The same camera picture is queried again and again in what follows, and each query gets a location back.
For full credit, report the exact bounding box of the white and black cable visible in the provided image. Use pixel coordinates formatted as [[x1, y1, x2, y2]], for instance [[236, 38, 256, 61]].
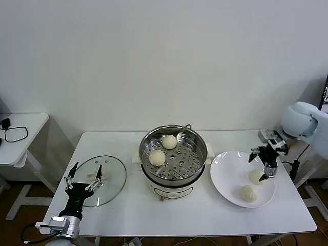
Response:
[[298, 145, 313, 165]]

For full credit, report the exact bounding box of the glass pot lid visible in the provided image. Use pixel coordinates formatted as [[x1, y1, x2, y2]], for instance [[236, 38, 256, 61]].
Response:
[[73, 154, 128, 208]]

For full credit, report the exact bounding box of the white power strip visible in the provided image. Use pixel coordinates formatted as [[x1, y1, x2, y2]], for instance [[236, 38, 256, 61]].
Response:
[[125, 237, 144, 246]]

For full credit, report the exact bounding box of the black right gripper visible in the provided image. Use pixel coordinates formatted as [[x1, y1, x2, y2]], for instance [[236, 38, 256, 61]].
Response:
[[247, 144, 279, 182]]

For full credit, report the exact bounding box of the perforated steel steamer basket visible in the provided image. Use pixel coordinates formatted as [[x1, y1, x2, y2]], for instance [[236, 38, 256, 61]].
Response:
[[139, 125, 208, 186]]

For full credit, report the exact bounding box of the white side desk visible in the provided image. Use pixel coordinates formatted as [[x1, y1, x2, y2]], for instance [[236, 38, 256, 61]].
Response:
[[0, 113, 60, 221], [293, 143, 328, 213]]

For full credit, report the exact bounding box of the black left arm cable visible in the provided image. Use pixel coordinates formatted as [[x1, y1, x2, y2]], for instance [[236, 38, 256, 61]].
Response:
[[21, 222, 53, 244]]

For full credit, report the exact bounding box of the white round plate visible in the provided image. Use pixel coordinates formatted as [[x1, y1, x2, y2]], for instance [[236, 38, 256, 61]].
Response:
[[210, 151, 276, 209]]

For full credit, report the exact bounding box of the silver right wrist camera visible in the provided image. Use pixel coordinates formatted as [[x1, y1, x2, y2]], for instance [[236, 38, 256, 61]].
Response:
[[259, 129, 288, 156]]

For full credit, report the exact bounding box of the black looped cable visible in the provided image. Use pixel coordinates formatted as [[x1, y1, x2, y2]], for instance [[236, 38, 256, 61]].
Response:
[[4, 126, 29, 143]]

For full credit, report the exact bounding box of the laptop with lit screen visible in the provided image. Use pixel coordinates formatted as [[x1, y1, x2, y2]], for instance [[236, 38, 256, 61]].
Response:
[[317, 74, 328, 113]]

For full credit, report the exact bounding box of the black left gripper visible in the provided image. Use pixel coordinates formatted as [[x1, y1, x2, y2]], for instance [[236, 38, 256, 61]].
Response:
[[58, 161, 104, 217]]

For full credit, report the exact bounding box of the white steamed baozi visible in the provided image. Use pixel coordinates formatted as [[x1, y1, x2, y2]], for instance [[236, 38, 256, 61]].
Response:
[[161, 135, 177, 150], [149, 150, 167, 167], [249, 169, 267, 185], [240, 184, 258, 202]]

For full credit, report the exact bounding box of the black power adapter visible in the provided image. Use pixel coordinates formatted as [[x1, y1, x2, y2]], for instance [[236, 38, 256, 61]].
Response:
[[281, 159, 301, 182]]

